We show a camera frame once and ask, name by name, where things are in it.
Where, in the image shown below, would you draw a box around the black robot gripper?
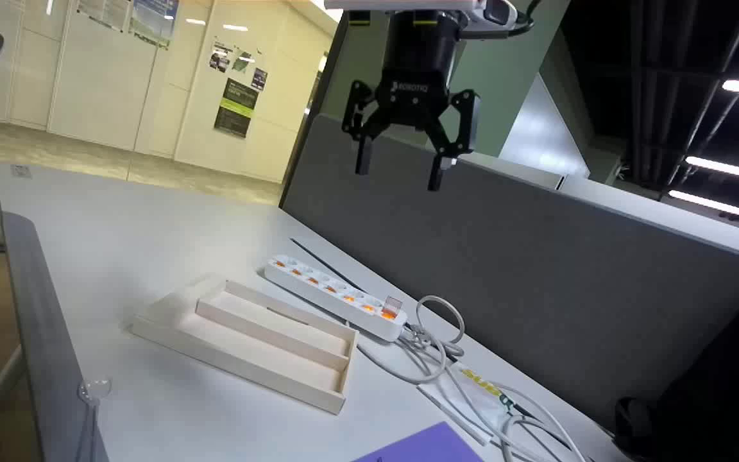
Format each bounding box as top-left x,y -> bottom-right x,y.
338,10 -> 479,193

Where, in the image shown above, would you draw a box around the small screwdriver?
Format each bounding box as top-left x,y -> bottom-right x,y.
456,366 -> 528,420

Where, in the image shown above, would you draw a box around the beige wooden tray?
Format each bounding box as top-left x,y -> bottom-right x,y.
125,273 -> 360,418

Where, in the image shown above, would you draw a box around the grey divider panel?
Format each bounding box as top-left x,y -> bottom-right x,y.
279,114 -> 739,432

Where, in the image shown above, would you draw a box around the white power strip orange switches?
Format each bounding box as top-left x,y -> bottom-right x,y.
261,251 -> 411,346

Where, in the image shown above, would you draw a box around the purple paper sheet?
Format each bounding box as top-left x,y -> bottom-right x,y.
351,418 -> 485,462

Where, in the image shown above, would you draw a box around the clear plastic clamp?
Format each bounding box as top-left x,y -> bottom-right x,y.
77,374 -> 115,405

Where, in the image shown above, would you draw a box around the white table leg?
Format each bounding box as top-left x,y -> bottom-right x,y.
0,341 -> 28,418

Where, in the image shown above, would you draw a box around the white power strip cable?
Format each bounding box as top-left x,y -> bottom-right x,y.
395,292 -> 467,366

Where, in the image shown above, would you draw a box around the black and green wall poster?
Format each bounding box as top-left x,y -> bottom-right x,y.
210,78 -> 261,141

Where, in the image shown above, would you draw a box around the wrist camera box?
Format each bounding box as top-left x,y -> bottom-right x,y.
460,0 -> 528,38

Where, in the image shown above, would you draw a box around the white loose cable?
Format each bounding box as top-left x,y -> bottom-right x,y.
356,338 -> 595,462

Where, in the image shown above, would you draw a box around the large blue wall poster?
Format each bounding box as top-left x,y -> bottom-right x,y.
125,0 -> 182,51

